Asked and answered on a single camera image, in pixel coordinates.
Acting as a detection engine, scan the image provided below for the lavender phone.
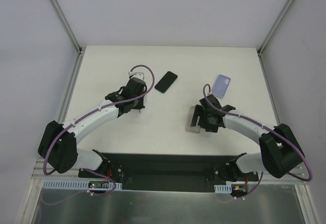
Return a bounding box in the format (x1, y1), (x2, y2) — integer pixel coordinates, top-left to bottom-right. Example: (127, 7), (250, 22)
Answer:
(211, 74), (231, 98)

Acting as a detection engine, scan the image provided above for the purple cable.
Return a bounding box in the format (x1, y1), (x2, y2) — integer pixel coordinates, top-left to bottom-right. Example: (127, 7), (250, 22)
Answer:
(40, 65), (156, 205)
(203, 83), (313, 203)

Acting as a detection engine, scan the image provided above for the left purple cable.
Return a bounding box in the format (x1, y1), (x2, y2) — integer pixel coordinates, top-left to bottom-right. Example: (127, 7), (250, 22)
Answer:
(40, 65), (156, 205)

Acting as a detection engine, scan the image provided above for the teal smartphone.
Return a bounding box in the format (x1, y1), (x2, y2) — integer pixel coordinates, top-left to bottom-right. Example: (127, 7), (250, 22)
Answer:
(154, 71), (178, 94)

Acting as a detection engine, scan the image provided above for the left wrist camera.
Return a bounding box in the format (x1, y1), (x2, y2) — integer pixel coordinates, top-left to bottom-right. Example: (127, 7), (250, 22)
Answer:
(128, 71), (145, 81)

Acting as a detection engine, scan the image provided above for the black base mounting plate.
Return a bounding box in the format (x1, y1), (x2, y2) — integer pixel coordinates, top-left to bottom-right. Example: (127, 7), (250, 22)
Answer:
(77, 150), (263, 191)

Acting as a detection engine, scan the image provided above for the white slotted cable duct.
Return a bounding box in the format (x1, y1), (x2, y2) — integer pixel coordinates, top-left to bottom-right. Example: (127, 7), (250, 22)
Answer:
(43, 180), (122, 191)
(214, 184), (232, 194)

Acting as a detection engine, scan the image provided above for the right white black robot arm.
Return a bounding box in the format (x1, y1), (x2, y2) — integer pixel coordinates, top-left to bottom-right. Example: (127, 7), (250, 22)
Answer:
(188, 95), (304, 182)

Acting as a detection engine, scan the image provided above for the right white slotted cable duct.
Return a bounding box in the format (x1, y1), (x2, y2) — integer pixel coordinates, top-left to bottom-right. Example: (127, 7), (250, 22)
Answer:
(214, 184), (232, 194)

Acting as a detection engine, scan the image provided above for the left aluminium frame post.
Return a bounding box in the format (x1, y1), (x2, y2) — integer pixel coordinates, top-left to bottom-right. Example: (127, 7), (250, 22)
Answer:
(38, 0), (86, 55)

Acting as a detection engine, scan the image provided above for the beige phone with ring holder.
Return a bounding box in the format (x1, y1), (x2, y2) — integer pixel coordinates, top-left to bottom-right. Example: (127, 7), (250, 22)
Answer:
(184, 106), (203, 134)

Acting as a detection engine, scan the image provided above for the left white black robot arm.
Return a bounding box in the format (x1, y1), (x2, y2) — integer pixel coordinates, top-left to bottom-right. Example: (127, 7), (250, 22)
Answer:
(38, 77), (147, 178)

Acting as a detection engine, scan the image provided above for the left white slotted cable duct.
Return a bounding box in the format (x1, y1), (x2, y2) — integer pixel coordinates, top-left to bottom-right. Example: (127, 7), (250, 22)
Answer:
(43, 180), (122, 191)

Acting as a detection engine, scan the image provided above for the aluminium frame post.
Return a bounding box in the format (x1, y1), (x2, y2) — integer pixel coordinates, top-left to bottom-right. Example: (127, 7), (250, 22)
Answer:
(257, 0), (309, 57)
(38, 0), (86, 55)

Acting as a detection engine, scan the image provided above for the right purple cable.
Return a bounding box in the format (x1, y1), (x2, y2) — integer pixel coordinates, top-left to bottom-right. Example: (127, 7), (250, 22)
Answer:
(203, 83), (313, 203)

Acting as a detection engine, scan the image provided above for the right aluminium frame post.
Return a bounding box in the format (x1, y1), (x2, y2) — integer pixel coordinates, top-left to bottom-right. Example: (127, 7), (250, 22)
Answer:
(257, 0), (309, 57)

